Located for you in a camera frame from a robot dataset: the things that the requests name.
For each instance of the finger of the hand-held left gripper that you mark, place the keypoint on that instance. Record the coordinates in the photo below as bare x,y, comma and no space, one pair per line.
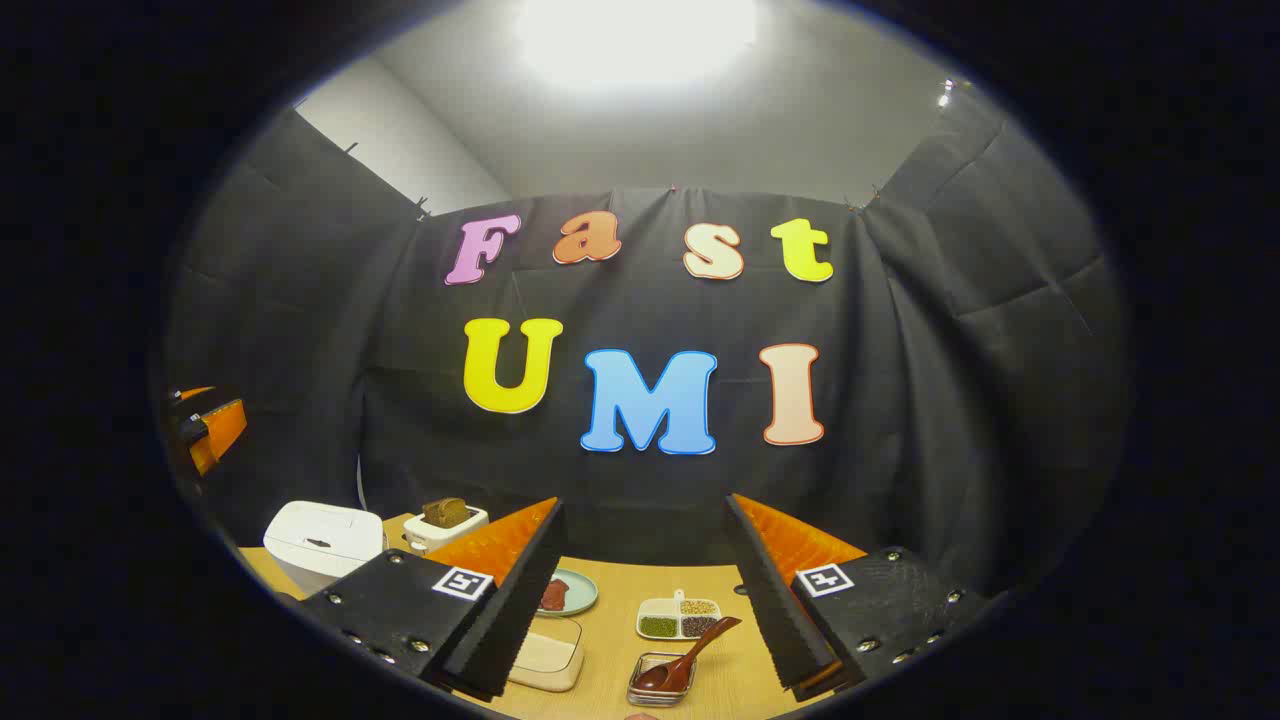
222,430
192,392

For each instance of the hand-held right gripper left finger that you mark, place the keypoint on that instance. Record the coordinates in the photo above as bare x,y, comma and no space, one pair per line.
515,610

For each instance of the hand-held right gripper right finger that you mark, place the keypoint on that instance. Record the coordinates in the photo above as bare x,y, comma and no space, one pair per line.
775,600

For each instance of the brown wooden spoon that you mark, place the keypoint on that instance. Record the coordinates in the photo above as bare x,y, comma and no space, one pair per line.
655,677

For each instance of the white rice cooker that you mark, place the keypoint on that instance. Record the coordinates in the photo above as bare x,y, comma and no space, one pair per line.
320,545

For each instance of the red meat slice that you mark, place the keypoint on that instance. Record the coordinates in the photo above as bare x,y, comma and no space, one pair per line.
555,595

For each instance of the pale green plate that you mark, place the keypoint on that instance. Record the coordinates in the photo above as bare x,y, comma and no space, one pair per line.
582,595

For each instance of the clear glass tray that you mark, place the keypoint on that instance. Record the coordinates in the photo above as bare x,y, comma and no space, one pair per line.
545,682

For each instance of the white toaster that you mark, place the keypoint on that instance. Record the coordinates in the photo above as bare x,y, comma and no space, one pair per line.
440,538

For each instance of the white divided bean dish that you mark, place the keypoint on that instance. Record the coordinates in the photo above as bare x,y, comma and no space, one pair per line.
660,610

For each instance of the brown toast slice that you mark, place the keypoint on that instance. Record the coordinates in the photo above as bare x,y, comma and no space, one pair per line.
446,512

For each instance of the ceiling light panel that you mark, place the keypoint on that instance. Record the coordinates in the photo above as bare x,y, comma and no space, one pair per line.
635,40

